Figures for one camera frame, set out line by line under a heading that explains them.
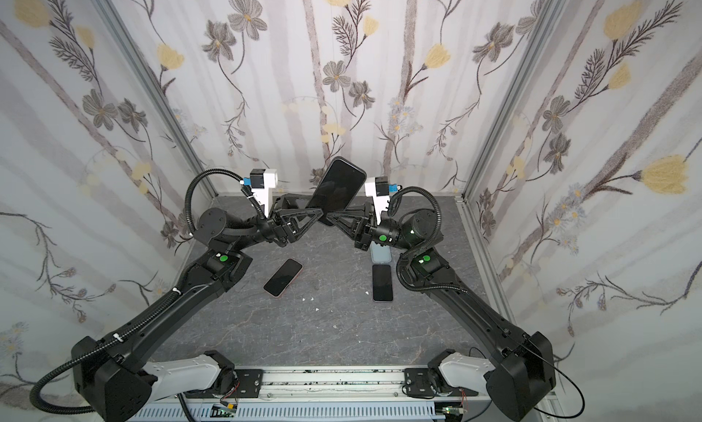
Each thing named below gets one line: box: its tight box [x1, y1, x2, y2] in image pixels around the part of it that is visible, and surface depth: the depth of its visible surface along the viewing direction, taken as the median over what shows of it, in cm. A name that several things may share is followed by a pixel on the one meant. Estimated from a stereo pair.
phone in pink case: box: [262, 257, 305, 299], surface depth 96 cm
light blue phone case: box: [370, 240, 393, 264], surface depth 103 cm
